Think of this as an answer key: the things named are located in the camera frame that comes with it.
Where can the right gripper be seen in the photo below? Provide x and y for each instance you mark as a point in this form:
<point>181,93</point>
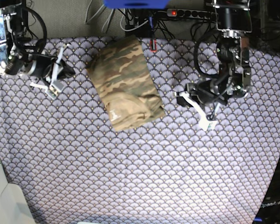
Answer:
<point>48,71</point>

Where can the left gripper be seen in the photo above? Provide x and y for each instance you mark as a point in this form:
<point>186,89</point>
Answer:
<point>206,99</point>

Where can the camouflage T-shirt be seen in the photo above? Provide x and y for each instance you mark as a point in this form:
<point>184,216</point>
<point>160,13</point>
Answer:
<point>123,82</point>

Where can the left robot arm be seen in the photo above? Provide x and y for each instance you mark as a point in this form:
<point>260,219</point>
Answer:
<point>233,80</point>

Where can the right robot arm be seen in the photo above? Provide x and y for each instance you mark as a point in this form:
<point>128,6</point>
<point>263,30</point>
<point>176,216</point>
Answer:
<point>17,57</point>

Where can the red and black clamp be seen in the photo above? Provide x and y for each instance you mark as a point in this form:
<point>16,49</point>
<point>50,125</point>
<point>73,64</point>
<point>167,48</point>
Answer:
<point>153,45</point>

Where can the black power strip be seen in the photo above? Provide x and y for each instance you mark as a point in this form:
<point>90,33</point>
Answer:
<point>191,14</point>

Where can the fan-patterned purple tablecloth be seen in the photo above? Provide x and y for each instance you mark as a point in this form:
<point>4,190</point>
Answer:
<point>73,166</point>

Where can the black OpenArm box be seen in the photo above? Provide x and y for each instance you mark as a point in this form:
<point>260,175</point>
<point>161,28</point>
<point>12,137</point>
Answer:
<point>269,212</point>

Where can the white plastic bin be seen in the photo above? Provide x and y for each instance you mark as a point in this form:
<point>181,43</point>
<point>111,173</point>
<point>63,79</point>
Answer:
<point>13,205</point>

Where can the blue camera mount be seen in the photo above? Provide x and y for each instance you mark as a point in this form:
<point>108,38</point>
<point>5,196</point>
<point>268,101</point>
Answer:
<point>136,4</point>

